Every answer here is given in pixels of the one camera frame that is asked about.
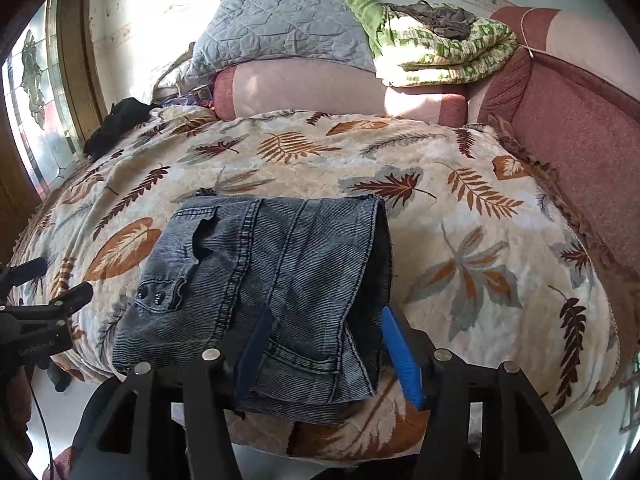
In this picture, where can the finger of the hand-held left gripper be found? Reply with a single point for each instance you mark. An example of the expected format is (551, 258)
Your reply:
(72, 296)
(27, 271)

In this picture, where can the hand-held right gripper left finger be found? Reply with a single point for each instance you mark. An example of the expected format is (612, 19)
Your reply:
(252, 355)

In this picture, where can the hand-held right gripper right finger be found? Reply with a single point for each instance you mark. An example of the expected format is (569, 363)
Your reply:
(402, 355)

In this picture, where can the grey denim pants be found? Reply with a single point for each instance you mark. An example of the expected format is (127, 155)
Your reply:
(280, 260)

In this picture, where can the leaf print blanket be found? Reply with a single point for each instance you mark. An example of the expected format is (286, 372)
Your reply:
(475, 220)

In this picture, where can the stained glass window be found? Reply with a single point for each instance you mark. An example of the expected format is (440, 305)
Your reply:
(40, 110)

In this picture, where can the black cloth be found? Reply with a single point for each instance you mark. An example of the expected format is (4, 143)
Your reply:
(115, 125)

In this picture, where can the colourful small box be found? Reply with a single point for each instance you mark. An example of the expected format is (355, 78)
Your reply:
(201, 93)

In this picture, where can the cream pillow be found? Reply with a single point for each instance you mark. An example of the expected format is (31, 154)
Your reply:
(172, 77)

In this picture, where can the pink upholstered headboard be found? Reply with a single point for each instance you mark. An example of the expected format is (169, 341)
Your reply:
(575, 125)

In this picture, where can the green patterned quilt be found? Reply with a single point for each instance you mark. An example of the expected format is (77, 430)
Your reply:
(450, 57)

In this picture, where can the grey quilted blanket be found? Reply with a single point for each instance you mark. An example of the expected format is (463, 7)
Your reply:
(280, 25)

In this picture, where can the dark grey garment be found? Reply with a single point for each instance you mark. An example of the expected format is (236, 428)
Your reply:
(440, 20)

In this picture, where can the wooden window frame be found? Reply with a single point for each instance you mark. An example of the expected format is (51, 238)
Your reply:
(80, 60)

